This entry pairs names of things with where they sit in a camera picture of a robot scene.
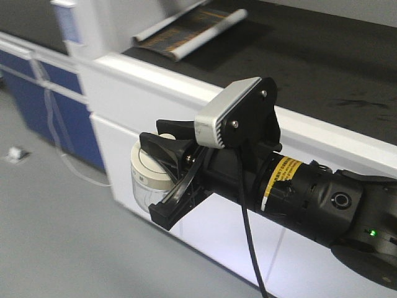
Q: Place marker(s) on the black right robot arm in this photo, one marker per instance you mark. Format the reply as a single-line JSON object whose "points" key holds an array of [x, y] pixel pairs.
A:
{"points": [[351, 214]]}

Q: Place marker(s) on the floor power outlet box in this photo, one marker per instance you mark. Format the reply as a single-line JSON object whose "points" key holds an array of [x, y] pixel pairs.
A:
{"points": [[16, 155]]}

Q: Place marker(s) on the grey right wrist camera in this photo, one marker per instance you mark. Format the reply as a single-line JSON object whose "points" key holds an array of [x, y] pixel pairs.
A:
{"points": [[242, 112]]}

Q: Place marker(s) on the blue lab cabinet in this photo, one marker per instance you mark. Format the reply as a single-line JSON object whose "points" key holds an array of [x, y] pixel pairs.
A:
{"points": [[51, 99]]}

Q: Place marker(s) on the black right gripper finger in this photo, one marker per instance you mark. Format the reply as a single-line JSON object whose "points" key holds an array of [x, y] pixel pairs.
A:
{"points": [[182, 161], [182, 130]]}

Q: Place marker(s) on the glass jar with white lid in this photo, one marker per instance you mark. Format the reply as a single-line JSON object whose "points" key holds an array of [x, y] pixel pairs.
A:
{"points": [[150, 182]]}

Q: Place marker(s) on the rolled dark poster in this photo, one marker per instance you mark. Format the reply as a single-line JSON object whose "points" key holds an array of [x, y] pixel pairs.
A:
{"points": [[179, 35]]}

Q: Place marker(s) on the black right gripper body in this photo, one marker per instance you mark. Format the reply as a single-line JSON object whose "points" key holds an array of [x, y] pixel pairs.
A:
{"points": [[237, 174]]}

